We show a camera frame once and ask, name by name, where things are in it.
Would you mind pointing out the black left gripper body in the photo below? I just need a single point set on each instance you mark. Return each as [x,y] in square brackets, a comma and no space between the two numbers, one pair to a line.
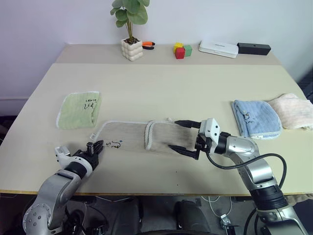
[89,161]

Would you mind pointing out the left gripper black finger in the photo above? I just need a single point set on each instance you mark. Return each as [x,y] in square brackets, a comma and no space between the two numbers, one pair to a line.
[90,147]
[98,146]

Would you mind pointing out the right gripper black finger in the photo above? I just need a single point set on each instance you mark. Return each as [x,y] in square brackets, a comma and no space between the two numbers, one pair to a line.
[183,151]
[188,123]

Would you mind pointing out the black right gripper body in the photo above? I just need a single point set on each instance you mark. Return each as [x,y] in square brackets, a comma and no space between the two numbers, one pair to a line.
[204,144]

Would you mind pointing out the beige towel with white trim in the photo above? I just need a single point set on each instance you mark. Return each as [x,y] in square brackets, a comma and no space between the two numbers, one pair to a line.
[161,137]

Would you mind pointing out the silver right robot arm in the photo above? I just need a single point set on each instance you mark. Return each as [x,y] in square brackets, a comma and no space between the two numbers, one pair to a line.
[244,147]

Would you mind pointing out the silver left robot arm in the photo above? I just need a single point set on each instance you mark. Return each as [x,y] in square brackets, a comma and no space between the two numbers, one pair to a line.
[58,186]

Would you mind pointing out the folded green towel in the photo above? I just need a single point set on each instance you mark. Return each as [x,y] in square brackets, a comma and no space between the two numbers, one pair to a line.
[75,112]

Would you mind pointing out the folded blue towel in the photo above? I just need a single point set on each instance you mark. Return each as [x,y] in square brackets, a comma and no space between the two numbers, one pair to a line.
[259,117]

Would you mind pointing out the folded pink towel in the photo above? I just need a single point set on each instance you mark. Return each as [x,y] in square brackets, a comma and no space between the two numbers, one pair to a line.
[293,110]

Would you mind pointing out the dark rounded shape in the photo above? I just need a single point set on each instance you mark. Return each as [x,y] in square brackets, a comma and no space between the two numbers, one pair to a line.
[128,215]
[190,215]

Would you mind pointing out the red cube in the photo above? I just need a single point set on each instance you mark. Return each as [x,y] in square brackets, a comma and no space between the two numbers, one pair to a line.
[180,53]

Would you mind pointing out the green cube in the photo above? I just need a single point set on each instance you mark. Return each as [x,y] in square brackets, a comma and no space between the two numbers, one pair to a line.
[188,51]

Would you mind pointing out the yellow cube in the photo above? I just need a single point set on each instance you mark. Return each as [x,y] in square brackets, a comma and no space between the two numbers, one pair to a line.
[177,45]

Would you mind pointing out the white flat box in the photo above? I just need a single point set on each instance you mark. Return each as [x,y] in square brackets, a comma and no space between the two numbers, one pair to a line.
[217,47]

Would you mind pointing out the orange and black hand tool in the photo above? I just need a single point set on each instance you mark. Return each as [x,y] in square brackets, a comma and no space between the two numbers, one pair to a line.
[147,44]

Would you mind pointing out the potted plant in white pot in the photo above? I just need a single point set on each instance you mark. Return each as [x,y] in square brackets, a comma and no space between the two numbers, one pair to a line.
[132,49]

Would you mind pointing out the black rectangular box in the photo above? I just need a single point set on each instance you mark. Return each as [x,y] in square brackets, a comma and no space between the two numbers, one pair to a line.
[254,48]

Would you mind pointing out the tan cloth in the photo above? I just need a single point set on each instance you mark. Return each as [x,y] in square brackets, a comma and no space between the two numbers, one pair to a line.
[300,199]

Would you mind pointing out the dark chair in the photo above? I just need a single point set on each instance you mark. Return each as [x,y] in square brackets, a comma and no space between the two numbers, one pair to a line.
[306,85]

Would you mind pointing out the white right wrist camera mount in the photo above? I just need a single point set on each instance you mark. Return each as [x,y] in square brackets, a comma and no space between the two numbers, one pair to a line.
[210,128]

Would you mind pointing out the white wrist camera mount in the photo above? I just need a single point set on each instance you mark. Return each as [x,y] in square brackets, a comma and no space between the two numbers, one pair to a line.
[62,156]
[210,128]

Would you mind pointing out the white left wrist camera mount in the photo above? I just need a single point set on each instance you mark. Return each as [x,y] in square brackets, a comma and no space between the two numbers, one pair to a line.
[62,156]

